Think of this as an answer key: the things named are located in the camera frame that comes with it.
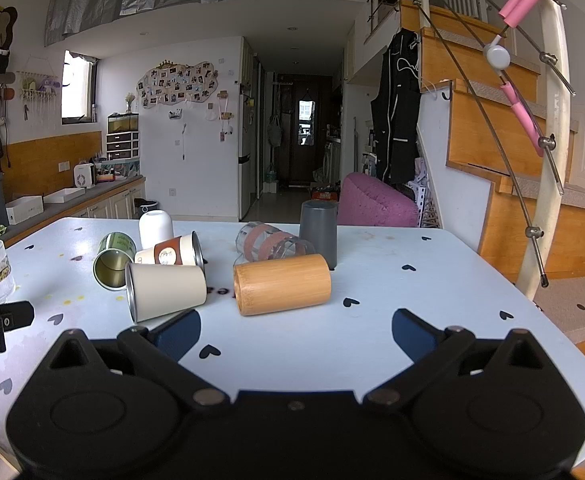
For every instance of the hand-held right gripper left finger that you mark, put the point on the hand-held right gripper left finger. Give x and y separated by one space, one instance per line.
178 334

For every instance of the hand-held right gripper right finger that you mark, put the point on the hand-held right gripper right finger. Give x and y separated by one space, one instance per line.
408 334

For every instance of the bamboo cup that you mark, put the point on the bamboo cup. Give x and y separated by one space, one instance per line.
285 285

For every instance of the cream metal cup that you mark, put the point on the cream metal cup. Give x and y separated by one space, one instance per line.
170 290

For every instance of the paper cup with brown label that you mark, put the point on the paper cup with brown label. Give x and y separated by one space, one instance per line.
170 252

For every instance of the green tin cup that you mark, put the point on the green tin cup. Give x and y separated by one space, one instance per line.
111 260

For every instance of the white cup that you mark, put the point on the white cup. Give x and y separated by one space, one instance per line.
156 227

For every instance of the glass cup with pink bands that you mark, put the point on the glass cup with pink bands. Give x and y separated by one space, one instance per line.
267 242

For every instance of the dark grey cup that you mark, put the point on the dark grey cup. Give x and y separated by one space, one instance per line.
319 230

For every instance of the white cardboard box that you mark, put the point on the white cardboard box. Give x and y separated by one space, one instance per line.
24 209

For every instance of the purple armchair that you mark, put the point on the purple armchair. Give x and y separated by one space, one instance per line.
375 202

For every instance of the white flat tray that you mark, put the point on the white flat tray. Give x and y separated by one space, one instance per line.
65 195

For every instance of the white kitchen cabinet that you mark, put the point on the white kitchen cabinet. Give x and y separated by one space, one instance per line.
107 200

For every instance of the bear print stair mat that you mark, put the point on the bear print stair mat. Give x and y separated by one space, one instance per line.
579 305

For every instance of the small white appliance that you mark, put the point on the small white appliance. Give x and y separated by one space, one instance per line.
84 175

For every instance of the white drawer organizer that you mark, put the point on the white drawer organizer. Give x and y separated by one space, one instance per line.
121 146

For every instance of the wooden staircase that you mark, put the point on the wooden staircase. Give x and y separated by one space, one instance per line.
477 130

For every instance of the fish tank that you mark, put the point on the fish tank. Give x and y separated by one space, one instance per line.
124 122

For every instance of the black hanging coat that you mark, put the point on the black hanging coat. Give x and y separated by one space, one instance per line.
395 110

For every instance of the hanging tote bag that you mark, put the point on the hanging tote bag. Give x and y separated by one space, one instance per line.
274 130

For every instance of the dark entrance door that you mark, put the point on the dark entrance door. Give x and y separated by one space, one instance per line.
305 130

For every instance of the cloud-shaped photo board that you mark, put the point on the cloud-shaped photo board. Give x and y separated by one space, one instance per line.
177 85

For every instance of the window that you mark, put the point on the window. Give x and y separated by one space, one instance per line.
78 87

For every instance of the wall hanging rack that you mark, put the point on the wall hanging rack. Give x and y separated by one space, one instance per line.
40 90

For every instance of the white curved railing post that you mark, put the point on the white curved railing post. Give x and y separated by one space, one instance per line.
557 125

